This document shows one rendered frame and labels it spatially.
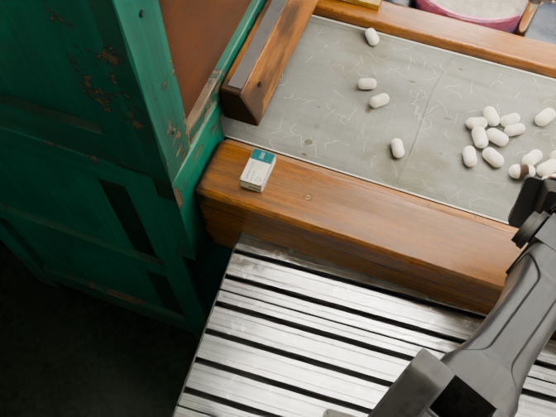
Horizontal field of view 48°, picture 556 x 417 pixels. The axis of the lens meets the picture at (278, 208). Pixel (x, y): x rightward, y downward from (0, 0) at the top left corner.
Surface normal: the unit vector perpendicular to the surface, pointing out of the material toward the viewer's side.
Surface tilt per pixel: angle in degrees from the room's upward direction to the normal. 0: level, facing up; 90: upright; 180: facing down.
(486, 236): 0
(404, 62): 0
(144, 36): 90
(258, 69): 67
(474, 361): 18
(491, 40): 0
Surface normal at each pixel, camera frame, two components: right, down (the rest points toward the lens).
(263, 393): -0.01, -0.47
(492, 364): 0.20, -0.65
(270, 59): 0.86, 0.10
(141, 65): 0.93, 0.31
